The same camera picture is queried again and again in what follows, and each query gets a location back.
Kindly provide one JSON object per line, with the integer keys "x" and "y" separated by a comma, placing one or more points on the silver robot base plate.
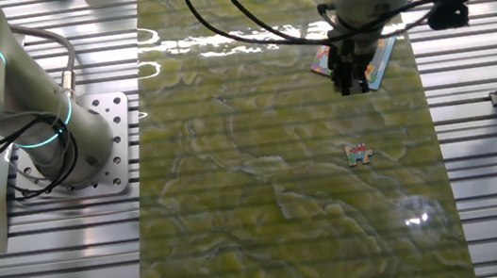
{"x": 116, "y": 126}

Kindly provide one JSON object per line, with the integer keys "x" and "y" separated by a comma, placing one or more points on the green marble pattern mat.
{"x": 258, "y": 180}

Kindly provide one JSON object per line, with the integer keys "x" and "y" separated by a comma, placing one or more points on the bus picture puzzle board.
{"x": 382, "y": 63}

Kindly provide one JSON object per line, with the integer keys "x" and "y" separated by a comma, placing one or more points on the colourful jigsaw puzzle piece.
{"x": 359, "y": 154}

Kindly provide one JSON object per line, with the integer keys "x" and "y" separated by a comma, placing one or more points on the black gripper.
{"x": 345, "y": 56}

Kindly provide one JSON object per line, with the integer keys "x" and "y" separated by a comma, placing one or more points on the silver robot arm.
{"x": 62, "y": 128}

